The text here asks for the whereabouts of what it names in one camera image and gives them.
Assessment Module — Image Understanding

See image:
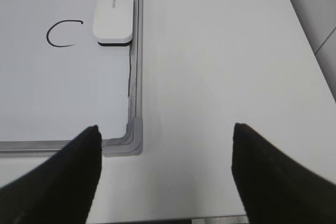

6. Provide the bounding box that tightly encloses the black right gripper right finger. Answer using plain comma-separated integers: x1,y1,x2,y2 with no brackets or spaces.
232,123,335,223

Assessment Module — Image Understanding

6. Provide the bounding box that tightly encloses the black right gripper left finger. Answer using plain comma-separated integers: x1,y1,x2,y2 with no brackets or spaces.
1,125,102,223

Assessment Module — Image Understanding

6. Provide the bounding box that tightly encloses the white whiteboard with aluminium frame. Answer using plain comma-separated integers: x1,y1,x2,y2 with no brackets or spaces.
1,0,143,157

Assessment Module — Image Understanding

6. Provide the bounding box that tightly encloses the white whiteboard eraser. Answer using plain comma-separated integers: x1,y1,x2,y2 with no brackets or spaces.
92,0,134,47

